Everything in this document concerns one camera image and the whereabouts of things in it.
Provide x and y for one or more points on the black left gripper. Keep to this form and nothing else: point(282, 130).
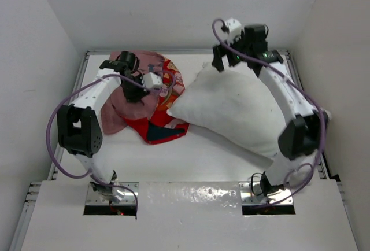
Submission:
point(136, 96)

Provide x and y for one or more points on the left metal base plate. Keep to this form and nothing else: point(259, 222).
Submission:
point(98, 196)

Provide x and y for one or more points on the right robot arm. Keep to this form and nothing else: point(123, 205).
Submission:
point(302, 141)

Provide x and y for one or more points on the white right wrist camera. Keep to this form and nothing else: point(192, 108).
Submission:
point(234, 28)

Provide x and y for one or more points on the aluminium table frame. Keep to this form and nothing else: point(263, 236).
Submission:
point(201, 156)

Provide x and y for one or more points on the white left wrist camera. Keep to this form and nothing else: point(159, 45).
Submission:
point(152, 81)

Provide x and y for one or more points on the red and pink pillowcase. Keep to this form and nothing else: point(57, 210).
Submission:
point(148, 117)

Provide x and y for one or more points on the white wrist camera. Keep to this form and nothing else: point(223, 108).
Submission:
point(152, 81)
point(234, 28)

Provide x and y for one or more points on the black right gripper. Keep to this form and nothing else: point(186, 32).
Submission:
point(218, 60)

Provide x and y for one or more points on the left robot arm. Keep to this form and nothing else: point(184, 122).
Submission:
point(79, 132)

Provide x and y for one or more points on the metal base plate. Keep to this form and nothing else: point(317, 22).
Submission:
point(251, 195)
point(98, 196)

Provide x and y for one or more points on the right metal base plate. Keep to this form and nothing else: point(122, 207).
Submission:
point(251, 195)

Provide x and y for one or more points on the white front cover board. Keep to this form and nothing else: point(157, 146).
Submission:
point(188, 216)

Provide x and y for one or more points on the white pillow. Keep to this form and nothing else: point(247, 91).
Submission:
point(235, 104)

